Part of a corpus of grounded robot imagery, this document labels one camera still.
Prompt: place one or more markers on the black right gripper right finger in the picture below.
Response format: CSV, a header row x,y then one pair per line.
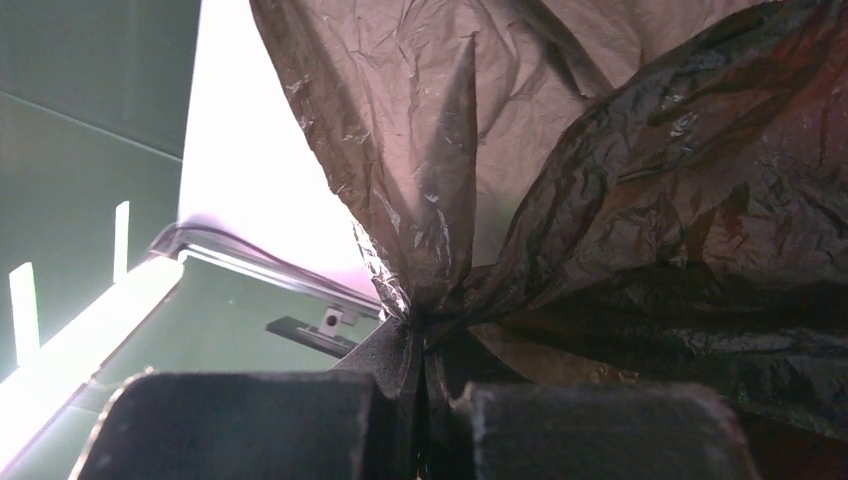
x,y
646,431

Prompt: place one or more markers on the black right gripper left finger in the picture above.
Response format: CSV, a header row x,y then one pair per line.
x,y
284,425

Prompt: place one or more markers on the black plastic trash bag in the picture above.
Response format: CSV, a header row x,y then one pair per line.
x,y
657,186

